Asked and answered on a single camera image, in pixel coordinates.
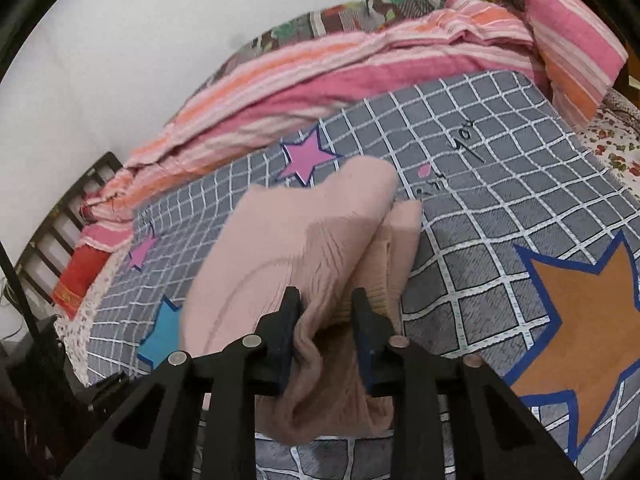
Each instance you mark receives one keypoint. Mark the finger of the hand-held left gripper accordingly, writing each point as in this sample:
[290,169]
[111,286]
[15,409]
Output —
[107,387]

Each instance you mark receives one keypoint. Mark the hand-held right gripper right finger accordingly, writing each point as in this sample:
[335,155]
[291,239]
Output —
[364,347]

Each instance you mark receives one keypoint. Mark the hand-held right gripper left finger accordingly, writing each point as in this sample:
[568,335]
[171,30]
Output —
[289,342]

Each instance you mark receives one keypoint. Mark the pink knit sweater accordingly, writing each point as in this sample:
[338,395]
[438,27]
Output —
[300,240]

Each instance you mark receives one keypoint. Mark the dark bedside cabinet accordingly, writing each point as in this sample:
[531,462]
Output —
[35,410]

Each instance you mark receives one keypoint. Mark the black stand pole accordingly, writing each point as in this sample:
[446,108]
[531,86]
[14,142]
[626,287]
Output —
[20,290]

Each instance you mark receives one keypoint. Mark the red checked pillow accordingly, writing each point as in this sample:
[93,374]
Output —
[97,207]

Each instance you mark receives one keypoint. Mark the grey checked star blanket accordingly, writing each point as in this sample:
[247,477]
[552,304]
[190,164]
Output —
[500,185]

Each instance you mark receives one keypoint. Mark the pink striped quilt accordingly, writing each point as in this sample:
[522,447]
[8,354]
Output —
[300,95]

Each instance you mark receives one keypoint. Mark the brown floral quilt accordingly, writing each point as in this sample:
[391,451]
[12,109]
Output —
[350,15]

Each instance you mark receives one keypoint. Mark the dark wooden bed frame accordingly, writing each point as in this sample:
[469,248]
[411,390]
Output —
[107,162]

